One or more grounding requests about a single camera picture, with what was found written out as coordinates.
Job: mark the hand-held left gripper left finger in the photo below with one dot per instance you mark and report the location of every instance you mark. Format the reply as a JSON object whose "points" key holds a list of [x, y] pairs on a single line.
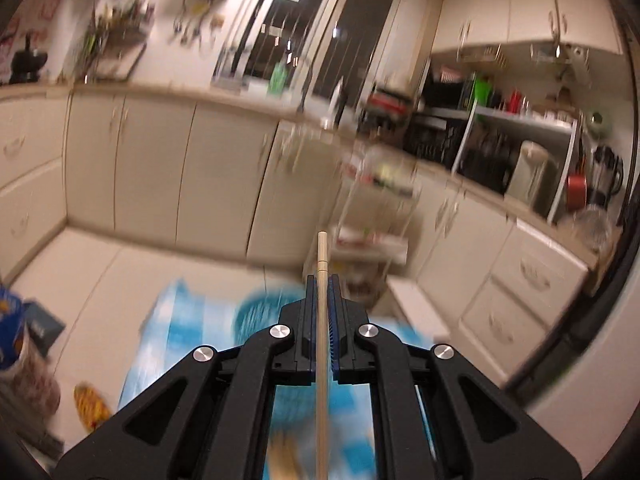
{"points": [[312, 310]]}

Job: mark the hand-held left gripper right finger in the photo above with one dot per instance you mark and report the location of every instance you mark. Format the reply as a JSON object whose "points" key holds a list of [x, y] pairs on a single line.
{"points": [[334, 320]]}

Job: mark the wooden chopstick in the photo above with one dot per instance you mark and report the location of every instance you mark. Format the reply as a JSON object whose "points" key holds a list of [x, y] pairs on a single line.
{"points": [[322, 260]]}

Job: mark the teal round container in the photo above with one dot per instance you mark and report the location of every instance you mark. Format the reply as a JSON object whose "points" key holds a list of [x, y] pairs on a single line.
{"points": [[255, 315]]}

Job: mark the white rolling cart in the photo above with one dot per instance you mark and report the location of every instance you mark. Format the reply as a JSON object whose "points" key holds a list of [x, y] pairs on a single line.
{"points": [[375, 195]]}

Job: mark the blue checkered tablecloth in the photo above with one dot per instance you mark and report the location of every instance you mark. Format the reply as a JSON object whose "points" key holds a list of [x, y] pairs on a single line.
{"points": [[170, 330]]}

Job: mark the cream base cabinets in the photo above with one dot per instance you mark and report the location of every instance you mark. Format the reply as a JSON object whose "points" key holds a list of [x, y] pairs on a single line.
{"points": [[175, 170]]}

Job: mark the black countertop oven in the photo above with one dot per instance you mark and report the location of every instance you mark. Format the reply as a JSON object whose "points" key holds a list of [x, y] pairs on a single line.
{"points": [[435, 142]]}

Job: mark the stack of pots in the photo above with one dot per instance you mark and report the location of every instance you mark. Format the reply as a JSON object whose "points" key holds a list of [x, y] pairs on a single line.
{"points": [[387, 107]]}

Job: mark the metal sink faucet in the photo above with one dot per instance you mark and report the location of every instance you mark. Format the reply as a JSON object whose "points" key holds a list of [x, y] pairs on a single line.
{"points": [[304, 85]]}

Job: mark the green bottle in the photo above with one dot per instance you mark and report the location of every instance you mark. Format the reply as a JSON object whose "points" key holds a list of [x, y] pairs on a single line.
{"points": [[279, 76]]}

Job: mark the yellow snack packet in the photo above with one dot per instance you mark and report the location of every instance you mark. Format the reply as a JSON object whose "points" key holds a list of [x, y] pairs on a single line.
{"points": [[91, 406]]}

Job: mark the white electric water boiler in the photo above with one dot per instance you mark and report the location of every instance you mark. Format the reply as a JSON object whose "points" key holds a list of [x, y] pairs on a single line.
{"points": [[527, 172]]}

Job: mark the black microwave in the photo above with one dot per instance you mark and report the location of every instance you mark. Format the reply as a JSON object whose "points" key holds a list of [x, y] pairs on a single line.
{"points": [[447, 87]]}

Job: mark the dark box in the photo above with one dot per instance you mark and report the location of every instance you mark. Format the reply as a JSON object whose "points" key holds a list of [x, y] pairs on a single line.
{"points": [[45, 327]]}

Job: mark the red pot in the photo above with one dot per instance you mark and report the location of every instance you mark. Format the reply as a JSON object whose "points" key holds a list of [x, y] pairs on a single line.
{"points": [[576, 190]]}

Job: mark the white appliance shelf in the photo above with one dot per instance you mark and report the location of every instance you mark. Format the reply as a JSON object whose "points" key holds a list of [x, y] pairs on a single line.
{"points": [[530, 119]]}

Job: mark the kitchen window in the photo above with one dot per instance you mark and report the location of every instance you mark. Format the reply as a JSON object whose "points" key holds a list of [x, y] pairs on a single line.
{"points": [[320, 25]]}

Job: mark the clear food jar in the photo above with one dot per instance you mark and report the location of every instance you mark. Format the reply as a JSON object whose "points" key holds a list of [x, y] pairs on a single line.
{"points": [[30, 385]]}

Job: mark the blue snack bag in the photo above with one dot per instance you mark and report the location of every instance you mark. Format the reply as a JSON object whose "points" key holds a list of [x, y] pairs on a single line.
{"points": [[10, 327]]}

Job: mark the black blender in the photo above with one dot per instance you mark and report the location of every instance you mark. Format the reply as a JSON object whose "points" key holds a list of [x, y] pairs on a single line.
{"points": [[606, 172]]}

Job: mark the black wok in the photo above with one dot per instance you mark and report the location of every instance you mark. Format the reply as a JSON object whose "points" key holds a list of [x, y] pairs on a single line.
{"points": [[27, 60]]}

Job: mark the cream wall cabinets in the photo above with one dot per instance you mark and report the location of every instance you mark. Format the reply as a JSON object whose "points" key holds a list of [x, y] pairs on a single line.
{"points": [[525, 10]]}

